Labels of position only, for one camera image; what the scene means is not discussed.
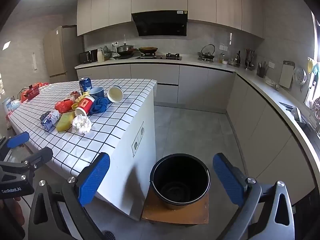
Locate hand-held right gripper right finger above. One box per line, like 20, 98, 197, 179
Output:
212, 152, 296, 240

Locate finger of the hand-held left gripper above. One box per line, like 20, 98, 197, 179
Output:
22, 147, 54, 170
0, 131, 30, 161

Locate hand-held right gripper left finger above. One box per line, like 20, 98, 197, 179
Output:
28, 152, 116, 240

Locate yellow sponge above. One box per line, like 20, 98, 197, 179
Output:
55, 112, 75, 132

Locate black plastic bucket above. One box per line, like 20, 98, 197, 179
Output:
149, 154, 211, 210

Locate white paper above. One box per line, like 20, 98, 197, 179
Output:
72, 114, 92, 134

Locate red plastic bag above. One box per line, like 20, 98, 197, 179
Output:
54, 99, 74, 113

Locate red paper cup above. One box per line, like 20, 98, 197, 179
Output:
74, 95, 95, 117

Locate blue cloth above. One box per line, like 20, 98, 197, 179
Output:
89, 96, 112, 117

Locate blue drink can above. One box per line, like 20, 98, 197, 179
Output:
79, 77, 93, 94

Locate white and blue paper cup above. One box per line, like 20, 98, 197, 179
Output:
107, 85, 123, 103

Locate blue enamel mug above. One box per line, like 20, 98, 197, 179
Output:
89, 87, 105, 98

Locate blue and white box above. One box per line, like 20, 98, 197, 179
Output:
2, 97, 22, 117

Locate red basket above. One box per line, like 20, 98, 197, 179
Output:
20, 84, 40, 103

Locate island socket panel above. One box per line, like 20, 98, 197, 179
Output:
132, 121, 145, 157

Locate white tiled kitchen island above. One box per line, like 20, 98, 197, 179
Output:
5, 79, 158, 222

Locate beige refrigerator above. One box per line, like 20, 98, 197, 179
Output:
43, 25, 78, 83

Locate steel kitchen sink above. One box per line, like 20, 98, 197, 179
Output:
279, 101, 308, 130

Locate grey kitchen base cabinets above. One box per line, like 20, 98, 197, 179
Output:
75, 64, 318, 205

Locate black microwave oven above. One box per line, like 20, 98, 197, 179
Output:
79, 50, 98, 64

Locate metal dish rack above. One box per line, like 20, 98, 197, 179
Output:
311, 97, 320, 120

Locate black knife holder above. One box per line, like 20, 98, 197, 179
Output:
257, 61, 268, 78

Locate white cutting board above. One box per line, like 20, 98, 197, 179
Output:
279, 60, 295, 89

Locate metal utensil rack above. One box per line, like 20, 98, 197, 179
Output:
244, 49, 255, 71

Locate round metal steamer plate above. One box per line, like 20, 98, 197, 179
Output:
292, 66, 307, 92

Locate pan with glass lid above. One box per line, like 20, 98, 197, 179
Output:
116, 43, 137, 57

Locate black gas cooktop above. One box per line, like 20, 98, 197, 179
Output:
113, 52, 182, 61

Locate black wok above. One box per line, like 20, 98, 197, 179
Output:
138, 46, 159, 54

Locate black range hood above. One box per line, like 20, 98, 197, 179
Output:
131, 10, 188, 37

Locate black cable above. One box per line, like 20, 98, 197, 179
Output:
21, 195, 32, 209

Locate black kettle with hoop handle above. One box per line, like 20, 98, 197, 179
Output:
200, 44, 215, 58

